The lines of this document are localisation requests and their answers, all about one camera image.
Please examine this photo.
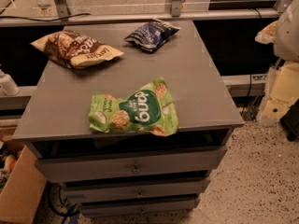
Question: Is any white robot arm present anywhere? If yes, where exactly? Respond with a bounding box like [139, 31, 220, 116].
[255, 0, 299, 141]

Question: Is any white cylinder at left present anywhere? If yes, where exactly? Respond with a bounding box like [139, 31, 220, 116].
[0, 69, 20, 96]

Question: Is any black cable under cabinet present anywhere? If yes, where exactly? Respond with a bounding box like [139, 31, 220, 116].
[46, 182, 81, 224]

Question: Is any cardboard box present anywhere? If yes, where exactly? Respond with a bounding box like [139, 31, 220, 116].
[0, 135, 47, 224]

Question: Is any green dang chip bag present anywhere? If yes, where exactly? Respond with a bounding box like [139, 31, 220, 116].
[88, 77, 178, 136]

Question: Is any metal frame rail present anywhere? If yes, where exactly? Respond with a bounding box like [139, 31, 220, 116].
[0, 0, 292, 26]

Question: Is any black cable on rail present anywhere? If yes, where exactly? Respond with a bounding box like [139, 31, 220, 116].
[0, 12, 92, 22]

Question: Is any grey drawer cabinet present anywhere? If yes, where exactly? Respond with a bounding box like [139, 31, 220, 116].
[14, 21, 243, 217]

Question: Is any brown yellow chip bag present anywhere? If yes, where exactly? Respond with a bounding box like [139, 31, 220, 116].
[31, 30, 123, 69]

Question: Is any blue chip bag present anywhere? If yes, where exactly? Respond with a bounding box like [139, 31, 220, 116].
[124, 19, 180, 52]

